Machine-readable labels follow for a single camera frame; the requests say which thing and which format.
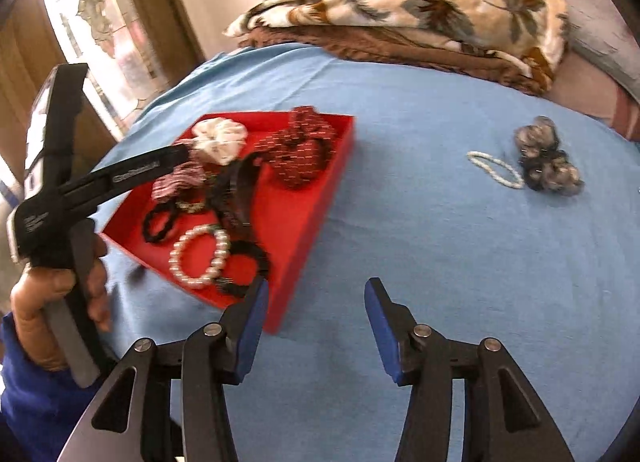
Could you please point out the wooden door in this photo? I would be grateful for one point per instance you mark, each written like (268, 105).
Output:
(20, 72)

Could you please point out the black ruffled scrunchie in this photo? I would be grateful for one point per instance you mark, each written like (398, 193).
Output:
(155, 232)
(255, 257)

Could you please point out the pink bedsheet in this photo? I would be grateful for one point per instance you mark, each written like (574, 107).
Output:
(600, 97)

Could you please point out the brown quilted blanket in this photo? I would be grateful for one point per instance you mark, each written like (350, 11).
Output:
(350, 45)

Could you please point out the grey organza scrunchie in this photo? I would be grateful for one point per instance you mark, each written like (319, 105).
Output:
(547, 157)

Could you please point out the dark rhinestone flower hair clip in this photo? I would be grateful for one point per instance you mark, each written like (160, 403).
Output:
(235, 192)

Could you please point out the person's left hand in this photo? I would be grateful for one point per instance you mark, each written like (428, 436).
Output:
(35, 312)

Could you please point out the grey textured pillow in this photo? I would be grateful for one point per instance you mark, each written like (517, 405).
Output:
(610, 37)

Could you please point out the person's left forearm blue sleeve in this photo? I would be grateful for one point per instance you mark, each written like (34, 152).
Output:
(40, 407)

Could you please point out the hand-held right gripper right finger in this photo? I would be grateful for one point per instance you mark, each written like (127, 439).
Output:
(385, 332)

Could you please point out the red tray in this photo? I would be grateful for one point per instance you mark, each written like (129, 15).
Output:
(295, 222)

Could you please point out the red checked scrunchie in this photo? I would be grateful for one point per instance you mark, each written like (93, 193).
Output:
(175, 182)

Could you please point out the white scrunchie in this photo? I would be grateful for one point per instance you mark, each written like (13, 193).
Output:
(220, 140)

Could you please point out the red white-dotted scrunchie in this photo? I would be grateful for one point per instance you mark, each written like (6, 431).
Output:
(300, 152)

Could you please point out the frosted glass door panel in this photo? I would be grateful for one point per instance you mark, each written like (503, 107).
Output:
(105, 32)

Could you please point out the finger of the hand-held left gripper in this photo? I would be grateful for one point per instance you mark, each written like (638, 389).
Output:
(135, 172)
(62, 117)

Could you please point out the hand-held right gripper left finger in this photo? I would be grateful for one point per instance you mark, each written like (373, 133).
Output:
(250, 327)

